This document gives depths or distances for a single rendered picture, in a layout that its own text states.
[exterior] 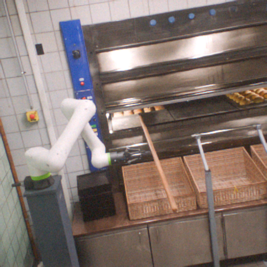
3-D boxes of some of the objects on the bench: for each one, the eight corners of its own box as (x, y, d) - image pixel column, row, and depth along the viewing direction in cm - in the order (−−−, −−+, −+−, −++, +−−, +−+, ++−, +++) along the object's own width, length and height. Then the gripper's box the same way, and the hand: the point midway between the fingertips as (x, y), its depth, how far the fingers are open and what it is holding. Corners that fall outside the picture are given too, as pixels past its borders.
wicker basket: (125, 192, 336) (120, 165, 327) (184, 182, 338) (181, 155, 328) (129, 221, 290) (124, 191, 281) (197, 210, 292) (194, 179, 283)
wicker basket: (184, 182, 337) (182, 155, 328) (244, 172, 340) (243, 145, 331) (200, 209, 291) (197, 179, 282) (269, 198, 294) (269, 167, 285)
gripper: (116, 147, 261) (148, 142, 261) (119, 163, 265) (150, 158, 266) (117, 151, 254) (149, 145, 254) (119, 167, 258) (152, 162, 259)
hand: (145, 153), depth 260 cm, fingers closed
